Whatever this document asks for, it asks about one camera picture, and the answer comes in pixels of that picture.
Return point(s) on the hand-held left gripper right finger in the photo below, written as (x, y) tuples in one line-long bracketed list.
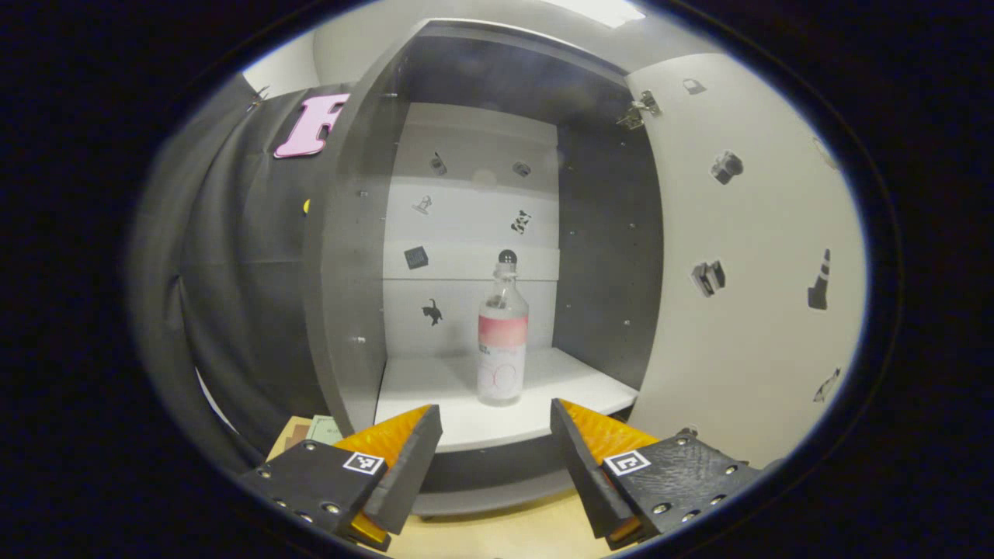
[(582, 473)]

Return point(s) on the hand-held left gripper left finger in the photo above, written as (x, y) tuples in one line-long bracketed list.
[(411, 473)]

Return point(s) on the clear bottle with pink label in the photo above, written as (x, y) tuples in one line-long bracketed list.
[(502, 365)]

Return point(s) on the grey cabinet door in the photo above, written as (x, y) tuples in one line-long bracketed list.
[(761, 326)]

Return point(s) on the dark grey cabinet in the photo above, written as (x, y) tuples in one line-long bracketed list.
[(606, 256)]

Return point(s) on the metal cabinet hinge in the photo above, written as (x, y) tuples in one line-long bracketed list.
[(641, 105)]

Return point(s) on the green book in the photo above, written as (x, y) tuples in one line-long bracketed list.
[(324, 429)]

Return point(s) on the brown book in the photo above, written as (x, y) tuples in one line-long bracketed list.
[(287, 439)]

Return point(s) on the black backdrop cloth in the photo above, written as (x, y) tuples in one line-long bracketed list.
[(233, 272)]

